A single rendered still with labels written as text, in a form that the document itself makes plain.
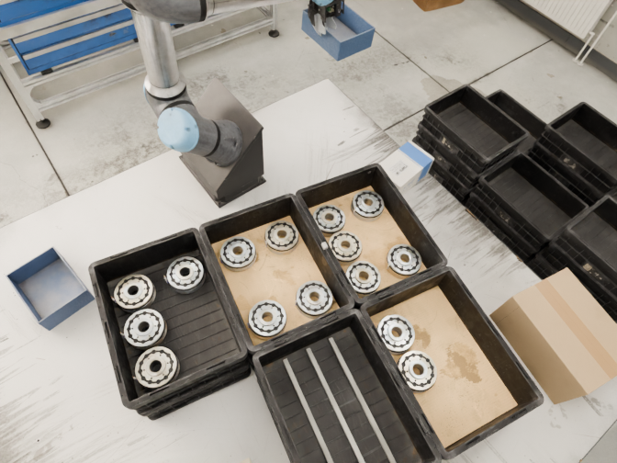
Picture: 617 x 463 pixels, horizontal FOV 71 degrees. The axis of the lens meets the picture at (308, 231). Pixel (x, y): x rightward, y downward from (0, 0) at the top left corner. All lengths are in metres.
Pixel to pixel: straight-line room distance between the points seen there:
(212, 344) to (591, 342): 1.04
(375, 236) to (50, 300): 1.02
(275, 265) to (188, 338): 0.32
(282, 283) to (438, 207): 0.69
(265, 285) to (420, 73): 2.38
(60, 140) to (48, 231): 1.35
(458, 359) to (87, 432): 1.01
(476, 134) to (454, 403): 1.40
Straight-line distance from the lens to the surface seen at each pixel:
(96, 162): 2.77
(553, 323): 1.41
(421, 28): 3.75
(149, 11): 1.06
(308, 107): 1.88
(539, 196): 2.33
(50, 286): 1.56
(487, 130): 2.33
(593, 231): 2.20
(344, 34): 1.63
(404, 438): 1.20
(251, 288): 1.26
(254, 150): 1.45
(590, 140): 2.56
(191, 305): 1.26
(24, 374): 1.50
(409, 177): 1.59
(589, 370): 1.42
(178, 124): 1.30
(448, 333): 1.30
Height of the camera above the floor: 1.98
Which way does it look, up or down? 59 degrees down
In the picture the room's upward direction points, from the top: 7 degrees clockwise
